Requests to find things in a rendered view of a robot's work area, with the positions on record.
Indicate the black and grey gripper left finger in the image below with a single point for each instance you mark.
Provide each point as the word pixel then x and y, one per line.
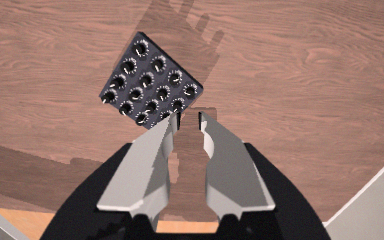
pixel 134 180

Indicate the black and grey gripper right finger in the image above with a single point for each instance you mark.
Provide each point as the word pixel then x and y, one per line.
pixel 240 180

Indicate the dark grey knob box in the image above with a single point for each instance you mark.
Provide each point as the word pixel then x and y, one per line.
pixel 139 84

